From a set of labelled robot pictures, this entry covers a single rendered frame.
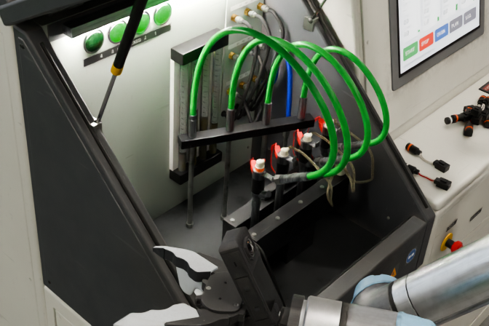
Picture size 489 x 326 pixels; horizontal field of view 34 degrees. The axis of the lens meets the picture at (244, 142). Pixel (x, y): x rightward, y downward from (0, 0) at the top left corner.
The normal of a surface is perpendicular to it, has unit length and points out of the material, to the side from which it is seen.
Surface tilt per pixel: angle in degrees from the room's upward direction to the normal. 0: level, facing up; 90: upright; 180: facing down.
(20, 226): 90
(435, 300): 74
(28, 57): 90
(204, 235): 0
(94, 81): 90
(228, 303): 8
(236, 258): 80
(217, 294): 8
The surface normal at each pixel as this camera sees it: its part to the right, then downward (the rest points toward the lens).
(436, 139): 0.06, -0.81
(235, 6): 0.73, 0.44
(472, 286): -0.47, 0.23
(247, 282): -0.21, 0.40
